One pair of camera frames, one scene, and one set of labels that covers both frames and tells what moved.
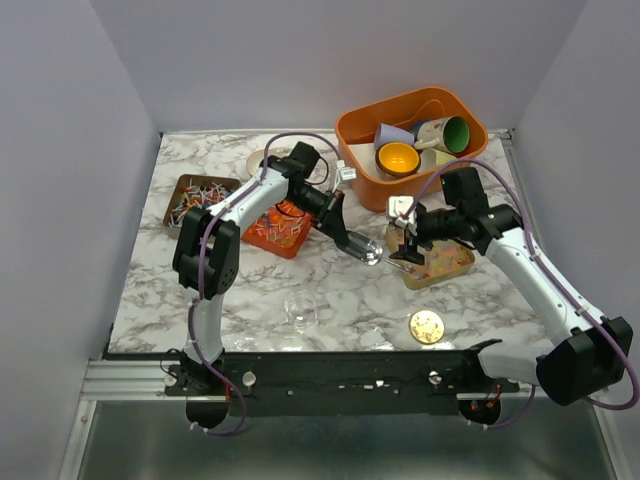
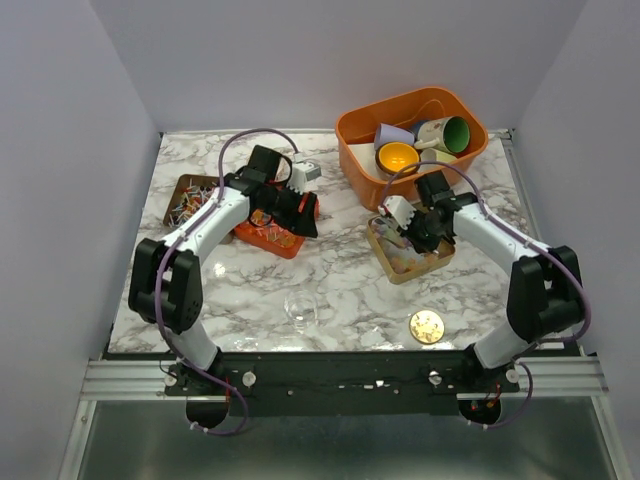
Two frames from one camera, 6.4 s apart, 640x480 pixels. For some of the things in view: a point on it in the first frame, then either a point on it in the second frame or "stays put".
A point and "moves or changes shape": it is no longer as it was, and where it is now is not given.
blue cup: (416, 126) stays put
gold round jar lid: (426, 327) stays put
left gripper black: (330, 219) -> (301, 223)
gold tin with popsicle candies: (442, 258) moves or changes shape
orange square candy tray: (280, 229) stays put
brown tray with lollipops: (194, 191) stays put
